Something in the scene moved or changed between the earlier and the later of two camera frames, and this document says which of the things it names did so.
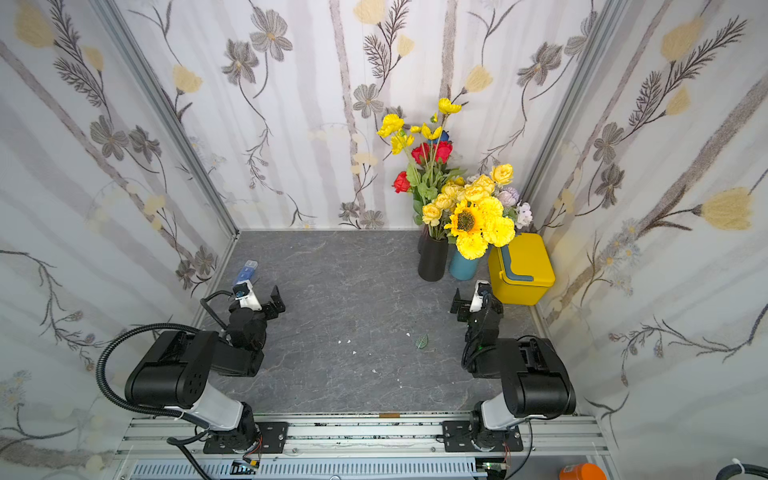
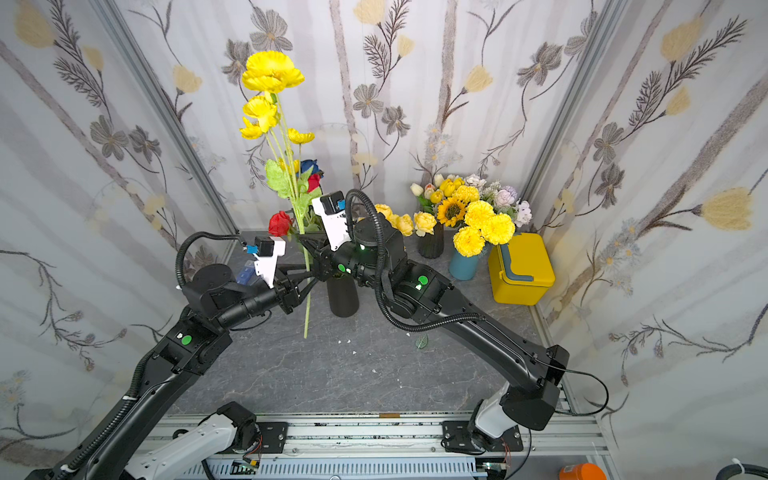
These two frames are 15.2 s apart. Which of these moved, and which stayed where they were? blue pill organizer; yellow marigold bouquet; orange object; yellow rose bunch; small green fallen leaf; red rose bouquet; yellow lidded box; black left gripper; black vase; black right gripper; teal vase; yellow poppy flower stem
Moved: black left gripper; yellow rose bunch; red rose bouquet; black right gripper; yellow poppy flower stem; black vase
Stayed: blue pill organizer; teal vase; small green fallen leaf; yellow marigold bouquet; orange object; yellow lidded box
